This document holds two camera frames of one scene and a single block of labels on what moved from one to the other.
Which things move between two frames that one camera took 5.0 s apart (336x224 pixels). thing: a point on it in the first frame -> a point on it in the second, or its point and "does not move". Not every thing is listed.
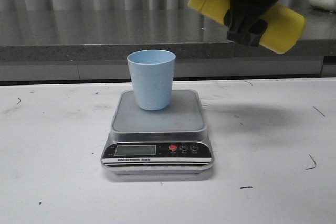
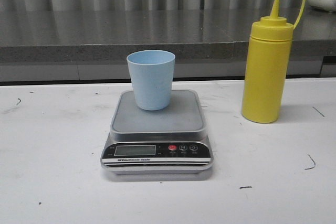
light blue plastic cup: [152, 72] does not move
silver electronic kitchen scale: [174, 140] does not move
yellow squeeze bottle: [286, 23] -> [268, 64]
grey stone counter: [93, 44] does not move
